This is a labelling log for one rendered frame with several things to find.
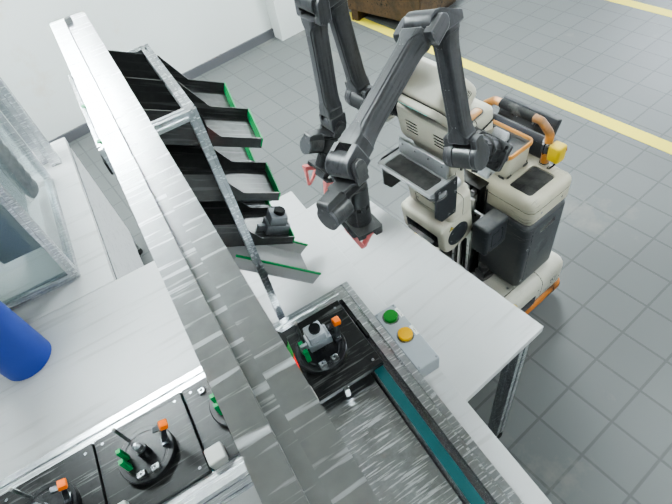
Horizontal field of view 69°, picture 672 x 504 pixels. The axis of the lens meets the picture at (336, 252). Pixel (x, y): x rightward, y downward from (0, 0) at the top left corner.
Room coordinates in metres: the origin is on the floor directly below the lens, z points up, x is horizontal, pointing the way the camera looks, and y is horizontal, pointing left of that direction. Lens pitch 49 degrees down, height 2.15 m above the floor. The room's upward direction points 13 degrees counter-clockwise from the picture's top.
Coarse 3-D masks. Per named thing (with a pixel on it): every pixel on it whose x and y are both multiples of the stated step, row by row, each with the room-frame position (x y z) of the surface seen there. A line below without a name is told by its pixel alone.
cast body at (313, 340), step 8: (304, 328) 0.69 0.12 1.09; (312, 328) 0.67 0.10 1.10; (320, 328) 0.68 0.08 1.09; (304, 336) 0.68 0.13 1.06; (312, 336) 0.66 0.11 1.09; (320, 336) 0.66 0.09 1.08; (328, 336) 0.67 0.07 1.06; (304, 344) 0.66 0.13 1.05; (312, 344) 0.65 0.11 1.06; (320, 344) 0.65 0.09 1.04; (312, 352) 0.65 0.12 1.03
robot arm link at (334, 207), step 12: (360, 168) 0.77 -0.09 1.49; (336, 180) 0.81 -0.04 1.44; (348, 180) 0.79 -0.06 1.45; (360, 180) 0.77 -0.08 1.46; (336, 192) 0.76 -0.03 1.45; (324, 204) 0.74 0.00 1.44; (336, 204) 0.74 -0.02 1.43; (348, 204) 0.74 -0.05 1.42; (324, 216) 0.73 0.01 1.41; (336, 216) 0.72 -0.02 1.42; (348, 216) 0.73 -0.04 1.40; (336, 228) 0.71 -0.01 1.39
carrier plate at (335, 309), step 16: (336, 304) 0.82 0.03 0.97; (304, 320) 0.79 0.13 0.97; (320, 320) 0.77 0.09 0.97; (352, 320) 0.75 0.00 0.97; (288, 336) 0.75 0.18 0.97; (352, 336) 0.70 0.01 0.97; (352, 352) 0.65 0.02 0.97; (368, 352) 0.64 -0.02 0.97; (352, 368) 0.61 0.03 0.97; (368, 368) 0.60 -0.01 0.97; (320, 384) 0.58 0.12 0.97; (336, 384) 0.57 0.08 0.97; (320, 400) 0.54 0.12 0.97
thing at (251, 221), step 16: (208, 208) 0.98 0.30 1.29; (224, 208) 0.99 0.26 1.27; (240, 208) 1.00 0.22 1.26; (256, 208) 1.00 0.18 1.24; (224, 224) 0.86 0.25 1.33; (256, 224) 0.95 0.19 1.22; (224, 240) 0.86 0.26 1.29; (240, 240) 0.87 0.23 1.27; (256, 240) 0.87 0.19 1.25; (272, 240) 0.88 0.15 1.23; (288, 240) 0.89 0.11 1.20
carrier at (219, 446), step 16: (192, 384) 0.67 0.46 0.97; (208, 384) 0.66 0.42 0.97; (192, 400) 0.62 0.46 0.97; (208, 400) 0.61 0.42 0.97; (192, 416) 0.58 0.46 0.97; (208, 416) 0.57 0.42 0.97; (208, 432) 0.53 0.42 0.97; (224, 432) 0.52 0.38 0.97; (208, 448) 0.48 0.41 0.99; (224, 448) 0.47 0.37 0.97
